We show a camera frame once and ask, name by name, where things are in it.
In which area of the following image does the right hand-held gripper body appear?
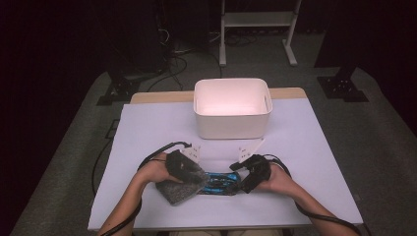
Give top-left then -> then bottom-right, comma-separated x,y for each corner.
238,137 -> 272,186

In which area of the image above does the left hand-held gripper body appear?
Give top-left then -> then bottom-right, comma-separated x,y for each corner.
164,144 -> 202,185

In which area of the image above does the blue toy car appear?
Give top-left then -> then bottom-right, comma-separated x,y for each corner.
196,171 -> 244,197

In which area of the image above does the grey fluffy cloth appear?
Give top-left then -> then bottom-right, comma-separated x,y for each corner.
154,162 -> 211,207

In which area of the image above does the white plastic bin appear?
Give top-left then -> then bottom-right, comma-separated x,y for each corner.
193,77 -> 273,141

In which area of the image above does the person's right hand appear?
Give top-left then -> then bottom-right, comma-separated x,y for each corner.
257,162 -> 298,195

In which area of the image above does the person's left hand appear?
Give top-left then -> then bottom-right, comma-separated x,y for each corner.
139,151 -> 185,185

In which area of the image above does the white table sheet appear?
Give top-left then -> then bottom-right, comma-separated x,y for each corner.
88,97 -> 364,232

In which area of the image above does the dark floor box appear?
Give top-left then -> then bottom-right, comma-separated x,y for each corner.
104,119 -> 121,140

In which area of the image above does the black stand base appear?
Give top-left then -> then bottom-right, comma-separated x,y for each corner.
96,72 -> 143,107
317,67 -> 370,103

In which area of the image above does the white metal stand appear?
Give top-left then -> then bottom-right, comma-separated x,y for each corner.
218,0 -> 303,68

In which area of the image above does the left hand-held gripper cable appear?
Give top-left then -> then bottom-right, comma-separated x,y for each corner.
99,141 -> 193,236

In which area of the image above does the hand-held gripper cable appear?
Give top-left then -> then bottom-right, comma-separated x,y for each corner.
262,153 -> 364,236
99,141 -> 193,236

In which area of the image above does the right hand-held gripper cable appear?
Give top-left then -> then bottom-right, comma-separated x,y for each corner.
262,153 -> 364,236

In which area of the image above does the thin black floor cable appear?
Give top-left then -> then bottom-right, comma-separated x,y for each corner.
90,138 -> 114,199

